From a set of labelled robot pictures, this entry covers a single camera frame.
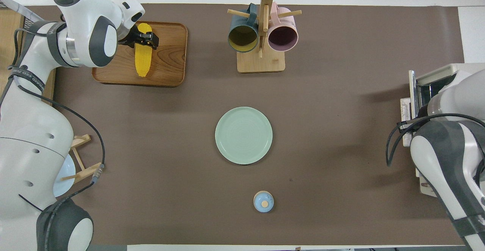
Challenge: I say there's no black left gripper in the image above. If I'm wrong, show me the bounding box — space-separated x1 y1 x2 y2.
119 25 159 50

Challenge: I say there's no yellow corn cob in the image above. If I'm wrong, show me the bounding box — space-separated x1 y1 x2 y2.
135 23 153 78

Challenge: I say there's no beige toaster oven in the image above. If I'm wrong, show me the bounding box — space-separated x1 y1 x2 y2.
401 63 485 196

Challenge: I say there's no pale green round plate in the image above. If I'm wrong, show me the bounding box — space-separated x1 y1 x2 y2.
215 107 273 165

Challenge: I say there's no brown wooden tray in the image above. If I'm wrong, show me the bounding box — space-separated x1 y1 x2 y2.
92 20 188 88

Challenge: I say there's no brown table mat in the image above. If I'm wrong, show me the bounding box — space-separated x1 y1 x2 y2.
23 3 483 246

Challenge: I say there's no dark blue mug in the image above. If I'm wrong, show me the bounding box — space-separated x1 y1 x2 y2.
228 3 259 53

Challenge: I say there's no wooden mug tree stand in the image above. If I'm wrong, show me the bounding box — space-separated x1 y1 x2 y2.
227 0 302 73

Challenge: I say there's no pink mug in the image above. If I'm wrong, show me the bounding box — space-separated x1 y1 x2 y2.
267 2 299 52

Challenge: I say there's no wooden plate rack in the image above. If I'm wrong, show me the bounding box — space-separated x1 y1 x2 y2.
61 134 105 185

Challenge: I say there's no light blue round plate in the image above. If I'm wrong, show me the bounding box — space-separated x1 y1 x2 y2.
53 154 75 198

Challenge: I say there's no small blue call bell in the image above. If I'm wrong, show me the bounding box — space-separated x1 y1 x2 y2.
253 190 275 213

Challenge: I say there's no wire shelf with wooden boards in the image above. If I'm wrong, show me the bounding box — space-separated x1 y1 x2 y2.
0 0 57 107

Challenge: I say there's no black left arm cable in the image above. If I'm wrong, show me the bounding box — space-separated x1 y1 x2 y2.
0 27 106 212

